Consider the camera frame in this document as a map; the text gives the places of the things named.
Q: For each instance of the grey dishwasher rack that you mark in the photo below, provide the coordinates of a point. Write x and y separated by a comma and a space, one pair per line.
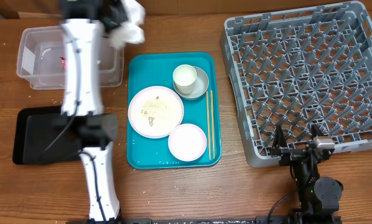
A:
298, 68

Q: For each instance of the black tray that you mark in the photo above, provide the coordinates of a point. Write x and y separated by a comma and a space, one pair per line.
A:
39, 138

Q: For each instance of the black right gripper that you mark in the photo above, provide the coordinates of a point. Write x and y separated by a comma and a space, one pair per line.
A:
292, 155

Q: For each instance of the teal serving tray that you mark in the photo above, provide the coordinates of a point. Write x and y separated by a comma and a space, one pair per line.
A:
156, 70

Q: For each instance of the cream cup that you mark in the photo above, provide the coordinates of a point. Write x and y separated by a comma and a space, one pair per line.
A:
184, 77

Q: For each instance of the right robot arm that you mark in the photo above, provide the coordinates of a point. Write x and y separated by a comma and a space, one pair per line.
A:
318, 196

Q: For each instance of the white napkin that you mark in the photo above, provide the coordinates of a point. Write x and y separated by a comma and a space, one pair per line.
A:
130, 30

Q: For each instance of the clear plastic bin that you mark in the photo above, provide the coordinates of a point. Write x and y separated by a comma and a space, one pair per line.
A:
40, 56

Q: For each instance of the small pink bowl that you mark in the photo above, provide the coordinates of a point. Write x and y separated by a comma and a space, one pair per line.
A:
187, 142

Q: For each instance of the left wooden chopstick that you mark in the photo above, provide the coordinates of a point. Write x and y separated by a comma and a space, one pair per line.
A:
208, 126

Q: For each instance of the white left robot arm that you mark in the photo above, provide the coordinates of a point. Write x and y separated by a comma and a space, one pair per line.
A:
82, 111

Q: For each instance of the right wooden chopstick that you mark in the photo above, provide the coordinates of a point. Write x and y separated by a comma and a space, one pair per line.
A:
213, 123

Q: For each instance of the grey bowl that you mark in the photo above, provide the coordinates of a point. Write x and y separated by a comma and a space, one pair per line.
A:
200, 87

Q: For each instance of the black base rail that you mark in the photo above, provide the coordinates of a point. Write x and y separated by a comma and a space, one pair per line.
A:
256, 220

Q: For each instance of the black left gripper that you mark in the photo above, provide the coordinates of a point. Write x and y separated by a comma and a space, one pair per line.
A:
121, 14

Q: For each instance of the large white plate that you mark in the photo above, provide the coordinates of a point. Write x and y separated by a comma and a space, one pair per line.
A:
155, 111

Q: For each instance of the wooden chopstick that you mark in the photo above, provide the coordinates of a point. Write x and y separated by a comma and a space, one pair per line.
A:
213, 123
208, 126

